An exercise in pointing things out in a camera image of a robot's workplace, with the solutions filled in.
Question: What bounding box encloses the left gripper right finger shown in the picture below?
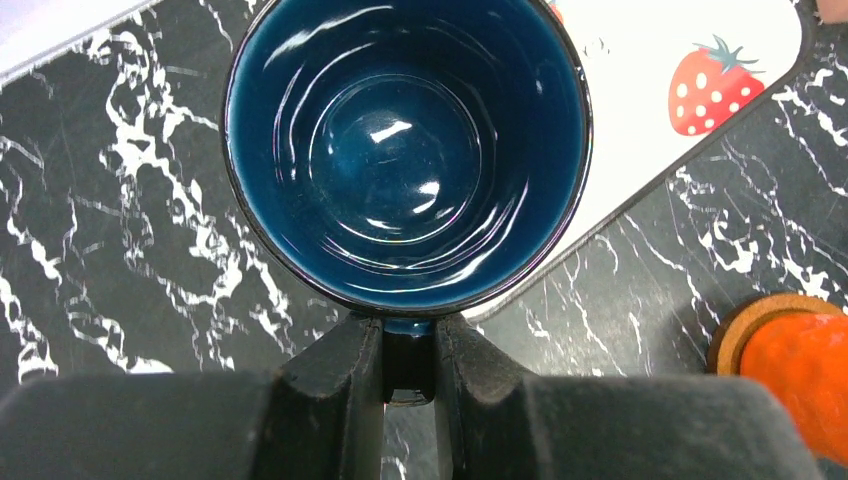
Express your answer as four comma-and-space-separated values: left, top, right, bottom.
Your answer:
433, 318, 821, 479

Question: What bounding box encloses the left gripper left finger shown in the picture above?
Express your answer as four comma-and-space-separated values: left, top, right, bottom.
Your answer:
1, 316, 383, 479

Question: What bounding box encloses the dark ringed wooden coaster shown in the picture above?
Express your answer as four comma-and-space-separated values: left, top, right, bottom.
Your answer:
706, 293, 843, 375

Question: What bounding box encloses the navy blue mug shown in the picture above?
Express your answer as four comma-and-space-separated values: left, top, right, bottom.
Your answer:
219, 0, 594, 407

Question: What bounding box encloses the orange mug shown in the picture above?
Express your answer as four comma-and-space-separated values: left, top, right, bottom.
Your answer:
740, 313, 847, 466

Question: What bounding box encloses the white strawberry tray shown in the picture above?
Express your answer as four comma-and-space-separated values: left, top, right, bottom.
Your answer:
463, 0, 816, 326

